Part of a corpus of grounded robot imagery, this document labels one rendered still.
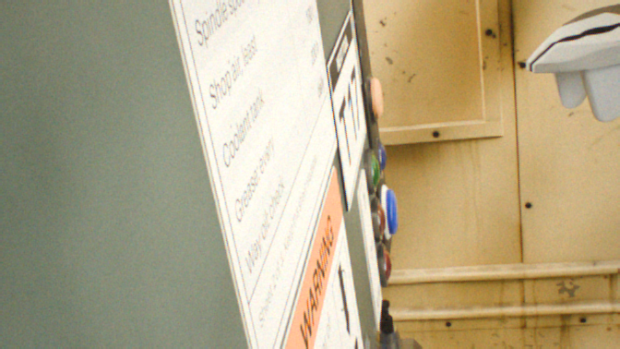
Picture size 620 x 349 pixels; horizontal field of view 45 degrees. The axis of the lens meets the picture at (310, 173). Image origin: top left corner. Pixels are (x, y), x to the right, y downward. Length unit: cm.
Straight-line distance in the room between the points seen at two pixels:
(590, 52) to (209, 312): 40
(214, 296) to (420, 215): 116
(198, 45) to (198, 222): 4
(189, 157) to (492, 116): 108
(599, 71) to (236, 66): 38
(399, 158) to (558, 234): 30
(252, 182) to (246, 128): 1
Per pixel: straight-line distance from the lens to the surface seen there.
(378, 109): 46
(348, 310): 33
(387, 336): 91
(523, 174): 128
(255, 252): 19
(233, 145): 18
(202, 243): 16
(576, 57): 52
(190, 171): 15
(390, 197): 49
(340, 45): 37
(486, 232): 133
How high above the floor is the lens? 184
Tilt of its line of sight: 24 degrees down
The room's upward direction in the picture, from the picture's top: 10 degrees counter-clockwise
